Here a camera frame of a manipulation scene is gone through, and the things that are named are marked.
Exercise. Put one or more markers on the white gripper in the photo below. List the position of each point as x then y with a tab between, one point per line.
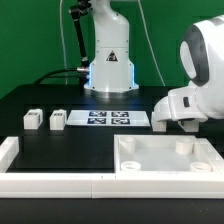
178	105

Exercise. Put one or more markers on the white square table top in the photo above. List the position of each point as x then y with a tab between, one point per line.
165	153

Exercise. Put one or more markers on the white U-shaped obstacle fence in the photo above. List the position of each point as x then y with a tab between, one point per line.
125	184

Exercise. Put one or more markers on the white sheet with AprilTags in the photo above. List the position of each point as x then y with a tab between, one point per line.
108	118

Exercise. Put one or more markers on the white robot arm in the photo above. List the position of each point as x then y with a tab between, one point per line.
201	54

